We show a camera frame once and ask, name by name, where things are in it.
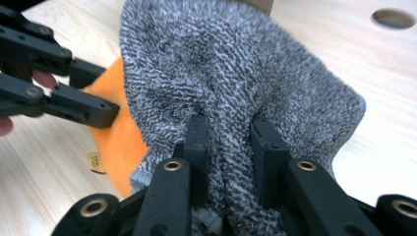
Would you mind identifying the grey towel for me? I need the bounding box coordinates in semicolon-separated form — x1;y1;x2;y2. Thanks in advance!
118;0;367;236

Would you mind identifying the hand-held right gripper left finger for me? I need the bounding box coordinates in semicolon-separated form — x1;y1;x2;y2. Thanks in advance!
132;114;210;236

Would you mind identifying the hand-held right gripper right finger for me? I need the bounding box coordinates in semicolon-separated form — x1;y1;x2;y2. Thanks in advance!
250;117;385;236

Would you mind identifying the orange plush toy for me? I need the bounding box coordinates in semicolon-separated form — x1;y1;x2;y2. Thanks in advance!
83;57;151;200

